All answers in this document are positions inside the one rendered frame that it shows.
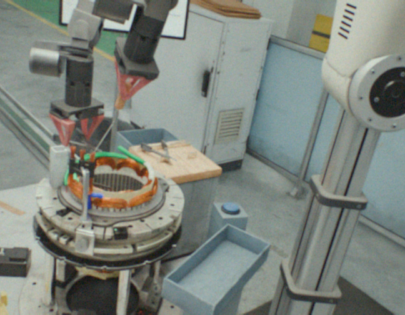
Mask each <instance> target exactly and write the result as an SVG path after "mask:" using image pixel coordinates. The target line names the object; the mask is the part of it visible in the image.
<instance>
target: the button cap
mask: <svg viewBox="0 0 405 315"><path fill-rule="evenodd" d="M223 209H224V210H225V211H227V212H230V213H236V212H238V211H239V206H238V205H237V204H235V203H233V202H226V203H224V205H223Z"/></svg>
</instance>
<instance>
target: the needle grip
mask: <svg viewBox="0 0 405 315"><path fill-rule="evenodd" d="M130 89H131V83H129V82H126V93H128V92H129V91H130ZM125 103H126V100H123V99H122V97H121V93H120V92H119V95H118V97H117V101H116V104H115V107H116V109H123V107H124V105H125Z"/></svg>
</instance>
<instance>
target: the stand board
mask: <svg viewBox="0 0 405 315"><path fill-rule="evenodd" d="M184 141H185V140H183V141H173V142H166V144H168V143H178V142H184ZM137 148H140V146H130V147H129V152H130V153H132V154H134V155H136V156H138V157H140V158H142V160H145V161H146V162H148V163H149V164H150V165H151V167H152V168H153V169H154V170H157V171H158V172H160V173H162V174H164V175H165V179H169V178H170V179H172V180H173V181H174V182H175V184H181V183H185V182H188V181H195V180H200V179H207V178H213V177H218V176H221V171H222V168H221V167H219V166H218V165H217V164H214V163H213V162H212V161H211V160H209V158H208V157H206V156H205V155H203V154H202V153H200V152H199V151H198V150H197V149H195V148H194V147H193V146H192V145H190V146H185V147H175V148H170V149H168V150H169V155H170V156H172V157H173V158H174V159H175V160H176V161H174V160H172V159H171V158H170V162H164V163H160V157H161V156H160V155H158V154H154V153H153V152H150V153H149V152H147V151H144V152H137ZM156 151H159V152H160V153H163V154H165V152H164V151H163V149H160V150H156ZM196 151H197V157H195V158H191V159H187V156H188V153H191V152H196Z"/></svg>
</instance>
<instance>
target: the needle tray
mask: <svg viewBox="0 0 405 315"><path fill-rule="evenodd" d="M270 246H271V244H270V243H268V242H266V241H265V240H263V239H260V238H258V237H256V236H253V235H252V234H249V233H247V232H244V231H243V230H242V229H239V228H237V227H234V226H232V225H230V224H226V225H225V226H224V227H223V228H222V229H220V230H219V232H218V233H217V234H215V235H214V236H213V237H211V238H210V239H209V240H208V241H206V242H205V244H203V245H202V246H201V247H200V248H199V249H197V250H196V251H195V252H194V253H192V254H191V255H190V256H189V257H188V258H187V259H186V260H184V261H183V262H182V263H181V264H179V266H178V267H177V268H175V269H174V270H173V271H172V272H170V273H169V274H168V275H166V277H165V278H164V280H163V285H162V293H161V297H162V298H163V299H165V300H167V301H169V302H171V303H173V304H175V305H176V306H178V308H181V309H183V314H182V315H237V312H238V307H239V302H240V299H241V294H242V291H243V287H244V285H245V284H246V283H247V282H248V281H249V280H250V279H251V278H252V277H253V276H254V274H255V273H256V272H257V270H258V269H259V268H260V267H262V265H263V264H264V263H265V262H266V260H267V258H268V254H269V249H270Z"/></svg>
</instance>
